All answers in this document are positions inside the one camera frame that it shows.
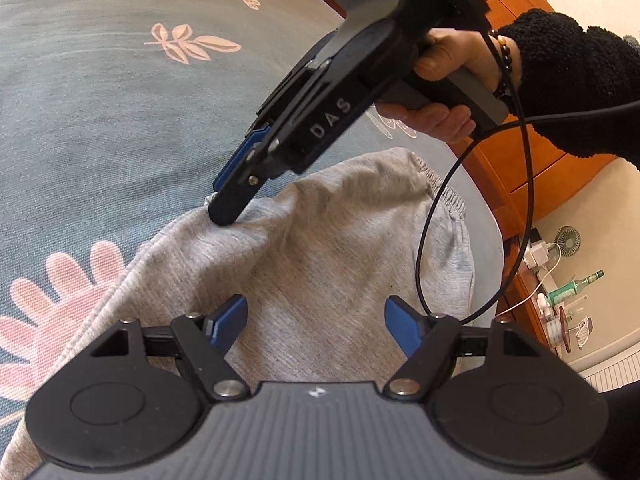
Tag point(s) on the grey sweatpants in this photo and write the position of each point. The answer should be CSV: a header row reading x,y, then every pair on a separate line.
x,y
310,250

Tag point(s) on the person's right forearm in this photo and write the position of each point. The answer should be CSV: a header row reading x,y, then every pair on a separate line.
x,y
575,75

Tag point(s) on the blue floral bed sheet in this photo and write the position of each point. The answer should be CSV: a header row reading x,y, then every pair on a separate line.
x,y
100,110

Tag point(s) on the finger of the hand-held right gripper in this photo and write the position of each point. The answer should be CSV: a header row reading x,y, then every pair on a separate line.
x,y
240,160
230,207

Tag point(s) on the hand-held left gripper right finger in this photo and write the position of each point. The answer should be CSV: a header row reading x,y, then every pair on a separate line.
x,y
402,325

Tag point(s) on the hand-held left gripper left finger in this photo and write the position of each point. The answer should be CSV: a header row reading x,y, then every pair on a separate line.
x,y
230,322

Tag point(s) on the wooden bed headboard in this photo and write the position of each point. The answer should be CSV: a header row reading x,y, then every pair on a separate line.
x,y
530,160

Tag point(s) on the white fan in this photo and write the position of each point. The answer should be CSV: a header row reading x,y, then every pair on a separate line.
x,y
567,239

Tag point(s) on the green glass bottle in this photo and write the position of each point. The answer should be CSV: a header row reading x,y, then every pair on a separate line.
x,y
575,290

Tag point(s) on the white radiator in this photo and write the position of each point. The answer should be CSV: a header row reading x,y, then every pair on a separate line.
x,y
612,372

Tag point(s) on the person's right hand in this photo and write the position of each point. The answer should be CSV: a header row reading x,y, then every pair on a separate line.
x,y
465,52

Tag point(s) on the wooden nightstand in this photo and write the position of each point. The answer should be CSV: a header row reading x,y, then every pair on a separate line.
x,y
522,305

